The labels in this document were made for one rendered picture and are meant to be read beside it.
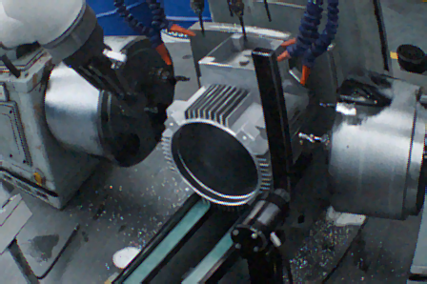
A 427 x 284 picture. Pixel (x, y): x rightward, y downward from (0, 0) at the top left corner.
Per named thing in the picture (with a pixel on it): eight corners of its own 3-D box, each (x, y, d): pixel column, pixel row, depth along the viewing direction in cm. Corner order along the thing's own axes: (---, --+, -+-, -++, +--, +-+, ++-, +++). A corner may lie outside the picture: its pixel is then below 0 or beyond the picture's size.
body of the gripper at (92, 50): (105, 13, 86) (132, 42, 93) (69, 17, 90) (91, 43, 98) (80, 57, 84) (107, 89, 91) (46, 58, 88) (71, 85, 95)
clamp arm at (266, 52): (281, 193, 110) (257, 44, 95) (297, 196, 108) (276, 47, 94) (271, 208, 107) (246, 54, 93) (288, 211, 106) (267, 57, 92)
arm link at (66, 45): (56, -2, 86) (71, 14, 91) (28, 46, 83) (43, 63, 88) (94, -9, 81) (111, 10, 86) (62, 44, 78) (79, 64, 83)
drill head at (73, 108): (78, 102, 162) (66, 22, 148) (204, 121, 144) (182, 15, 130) (28, 158, 146) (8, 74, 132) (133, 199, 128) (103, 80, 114)
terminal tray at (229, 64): (239, 65, 128) (233, 32, 124) (293, 74, 123) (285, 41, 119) (204, 99, 120) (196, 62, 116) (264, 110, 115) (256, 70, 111)
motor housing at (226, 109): (233, 133, 139) (215, 45, 128) (321, 151, 129) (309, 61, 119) (174, 199, 125) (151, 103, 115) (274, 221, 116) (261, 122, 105)
